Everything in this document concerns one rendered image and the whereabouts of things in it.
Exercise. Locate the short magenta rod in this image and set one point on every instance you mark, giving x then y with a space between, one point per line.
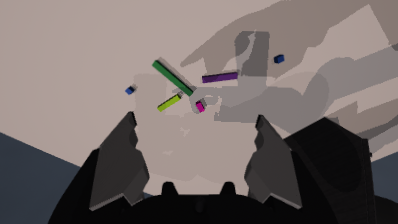
200 106

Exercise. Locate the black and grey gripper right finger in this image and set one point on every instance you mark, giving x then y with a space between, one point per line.
278 178

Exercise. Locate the purple rod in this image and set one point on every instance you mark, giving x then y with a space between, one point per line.
220 77

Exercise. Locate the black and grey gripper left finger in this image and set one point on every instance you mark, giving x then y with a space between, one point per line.
111 180

